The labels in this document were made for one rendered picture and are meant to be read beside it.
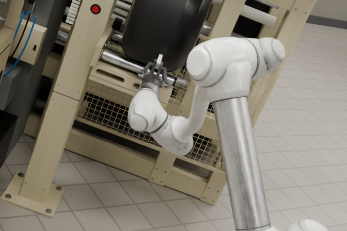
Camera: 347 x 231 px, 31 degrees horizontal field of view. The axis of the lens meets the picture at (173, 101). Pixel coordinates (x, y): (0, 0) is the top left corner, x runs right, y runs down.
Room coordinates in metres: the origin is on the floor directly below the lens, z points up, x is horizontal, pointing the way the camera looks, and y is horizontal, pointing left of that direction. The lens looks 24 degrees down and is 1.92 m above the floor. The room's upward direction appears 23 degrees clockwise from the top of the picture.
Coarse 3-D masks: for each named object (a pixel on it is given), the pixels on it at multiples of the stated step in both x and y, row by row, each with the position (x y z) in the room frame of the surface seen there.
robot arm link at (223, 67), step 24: (216, 48) 1.64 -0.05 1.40; (240, 48) 1.69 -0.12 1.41; (192, 72) 1.62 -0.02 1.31; (216, 72) 1.60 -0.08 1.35; (240, 72) 1.65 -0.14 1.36; (216, 96) 1.62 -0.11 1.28; (240, 96) 1.63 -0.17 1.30; (216, 120) 1.62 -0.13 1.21; (240, 120) 1.60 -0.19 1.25; (240, 144) 1.57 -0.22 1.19; (240, 168) 1.54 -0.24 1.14; (240, 192) 1.52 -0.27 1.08; (264, 192) 1.56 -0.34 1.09; (240, 216) 1.49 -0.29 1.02; (264, 216) 1.51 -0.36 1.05
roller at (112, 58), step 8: (104, 56) 2.48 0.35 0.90; (112, 56) 2.49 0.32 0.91; (120, 56) 2.51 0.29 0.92; (120, 64) 2.49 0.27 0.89; (128, 64) 2.49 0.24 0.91; (136, 64) 2.50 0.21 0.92; (144, 64) 2.52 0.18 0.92; (136, 72) 2.50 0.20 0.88; (168, 80) 2.51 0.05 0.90; (176, 80) 2.52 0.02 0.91
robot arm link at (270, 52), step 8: (248, 40) 1.77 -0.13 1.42; (256, 40) 1.79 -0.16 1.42; (264, 40) 1.79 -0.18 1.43; (272, 40) 1.79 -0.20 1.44; (256, 48) 1.75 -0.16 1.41; (264, 48) 1.76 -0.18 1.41; (272, 48) 1.77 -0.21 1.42; (280, 48) 1.80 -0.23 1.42; (264, 56) 1.76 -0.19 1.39; (272, 56) 1.76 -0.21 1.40; (280, 56) 1.77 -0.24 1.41; (264, 64) 1.76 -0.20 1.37; (272, 64) 1.76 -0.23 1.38; (256, 72) 1.74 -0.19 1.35; (264, 72) 1.77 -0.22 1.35
